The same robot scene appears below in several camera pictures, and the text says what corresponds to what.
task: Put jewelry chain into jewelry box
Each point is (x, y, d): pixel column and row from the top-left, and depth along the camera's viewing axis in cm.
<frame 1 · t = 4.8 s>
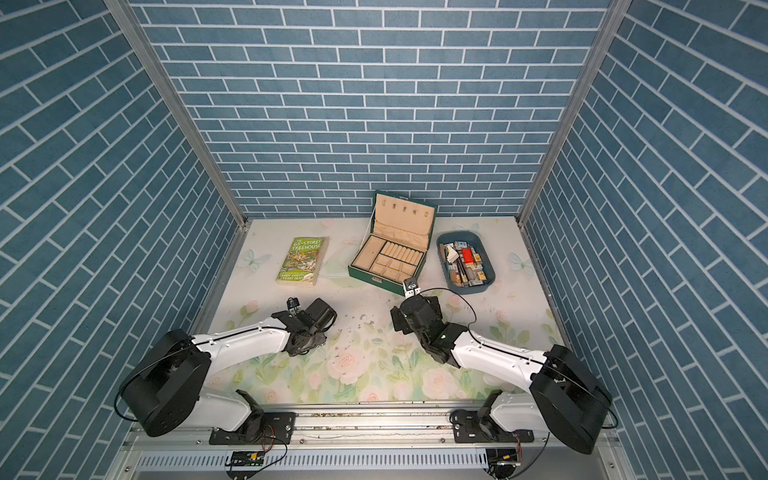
left hand: (321, 340, 89), fingers closed
right hand: (409, 305, 86), fingers open
green jewelry box beige lining: (400, 238, 108), point 8 cm above the table
green treehouse paperback book: (302, 261, 107), point 3 cm above the table
teal tray of small items: (465, 262, 107), point 3 cm above the table

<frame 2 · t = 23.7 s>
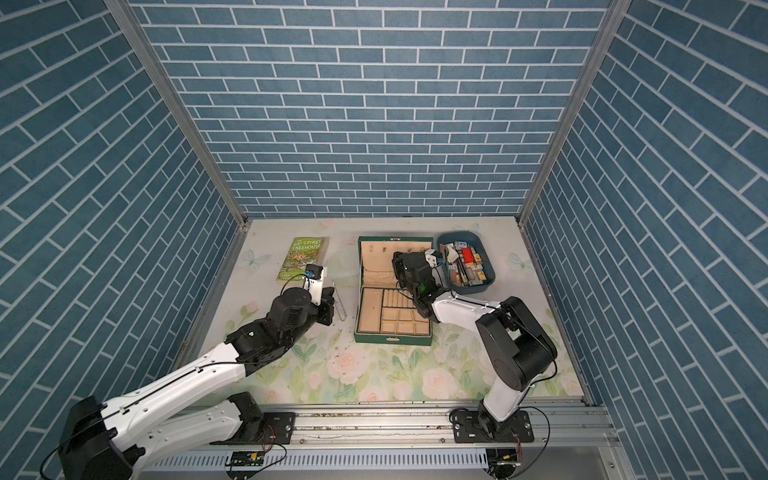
left hand: (341, 292, 77), fingers closed
right hand: (391, 253, 89), fingers closed
green jewelry box beige lining: (386, 309, 93), point 5 cm above the table
the other named things where they were.

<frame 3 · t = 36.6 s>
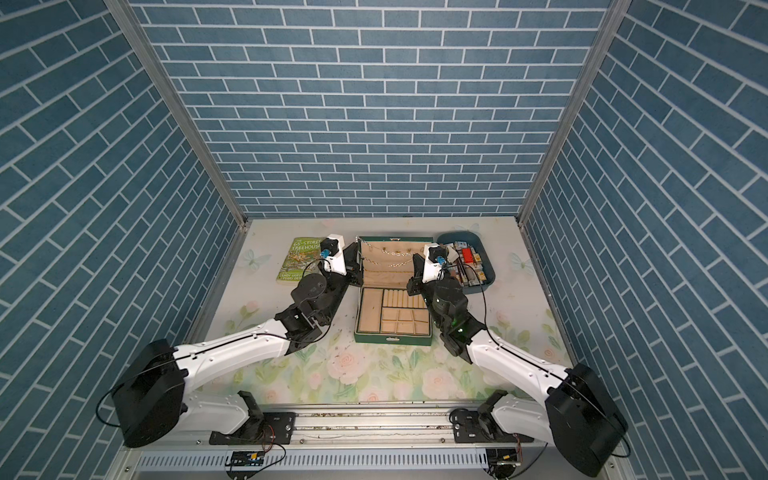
left hand: (364, 246, 74), fingers closed
right hand: (418, 257, 77), fingers closed
the named things where they were.

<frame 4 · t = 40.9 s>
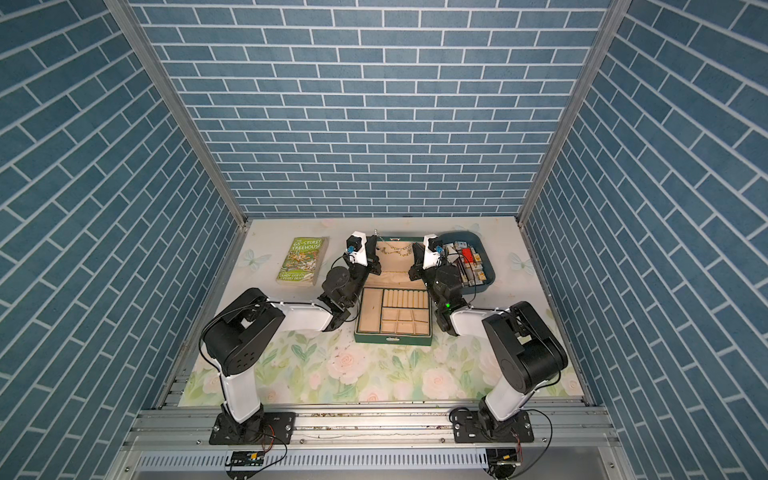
left hand: (382, 239, 84), fingers closed
right hand: (417, 246, 87), fingers closed
the named things where they were.

